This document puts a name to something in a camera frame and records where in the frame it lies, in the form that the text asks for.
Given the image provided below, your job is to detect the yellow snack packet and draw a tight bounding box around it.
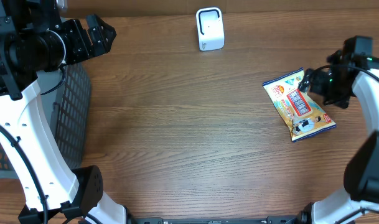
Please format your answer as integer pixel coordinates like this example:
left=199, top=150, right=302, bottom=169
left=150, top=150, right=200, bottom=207
left=263, top=68, right=337, bottom=142

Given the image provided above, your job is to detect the dark grey plastic basket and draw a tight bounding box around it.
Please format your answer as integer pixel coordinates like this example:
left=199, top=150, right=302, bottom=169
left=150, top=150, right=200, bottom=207
left=0, top=17, right=92, bottom=180

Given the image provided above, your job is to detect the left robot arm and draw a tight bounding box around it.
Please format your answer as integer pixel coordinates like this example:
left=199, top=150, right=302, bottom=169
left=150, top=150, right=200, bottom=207
left=0, top=1, right=129, bottom=223

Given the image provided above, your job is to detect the white barcode scanner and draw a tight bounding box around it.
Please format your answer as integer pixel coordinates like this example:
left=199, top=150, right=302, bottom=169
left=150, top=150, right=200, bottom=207
left=195, top=7, right=225, bottom=52

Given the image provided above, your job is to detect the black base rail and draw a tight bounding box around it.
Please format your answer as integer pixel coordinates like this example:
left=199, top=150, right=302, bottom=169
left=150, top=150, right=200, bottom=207
left=127, top=215, right=297, bottom=224

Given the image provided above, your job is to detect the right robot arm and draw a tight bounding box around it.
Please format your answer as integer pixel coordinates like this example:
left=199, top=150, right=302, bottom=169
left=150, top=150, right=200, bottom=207
left=293, top=35, right=379, bottom=224

